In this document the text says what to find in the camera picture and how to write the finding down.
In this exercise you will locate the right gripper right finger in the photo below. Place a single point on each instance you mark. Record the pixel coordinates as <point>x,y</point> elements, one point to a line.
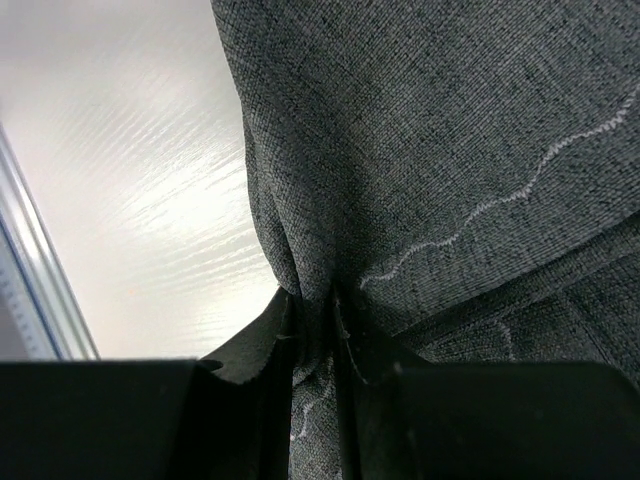
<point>402,417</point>

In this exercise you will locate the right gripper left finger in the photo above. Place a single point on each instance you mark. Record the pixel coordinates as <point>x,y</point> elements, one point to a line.
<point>224,416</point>

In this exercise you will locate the grey cloth napkin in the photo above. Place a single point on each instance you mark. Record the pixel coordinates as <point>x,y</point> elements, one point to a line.
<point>469,170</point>

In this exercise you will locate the aluminium front rail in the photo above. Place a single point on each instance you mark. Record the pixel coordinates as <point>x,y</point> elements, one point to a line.
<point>34,288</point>

